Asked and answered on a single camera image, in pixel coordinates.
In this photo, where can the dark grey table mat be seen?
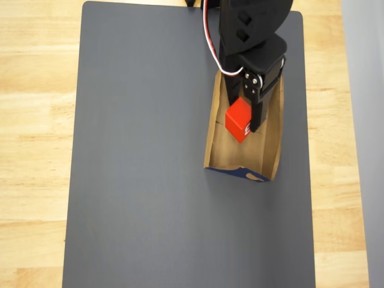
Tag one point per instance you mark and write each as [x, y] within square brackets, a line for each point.
[126, 228]

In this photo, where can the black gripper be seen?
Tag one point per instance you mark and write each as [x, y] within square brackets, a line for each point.
[251, 81]

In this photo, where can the small red block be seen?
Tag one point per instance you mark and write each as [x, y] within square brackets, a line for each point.
[237, 118]

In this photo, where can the brown paper box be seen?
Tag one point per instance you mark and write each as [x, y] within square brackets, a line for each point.
[240, 156]

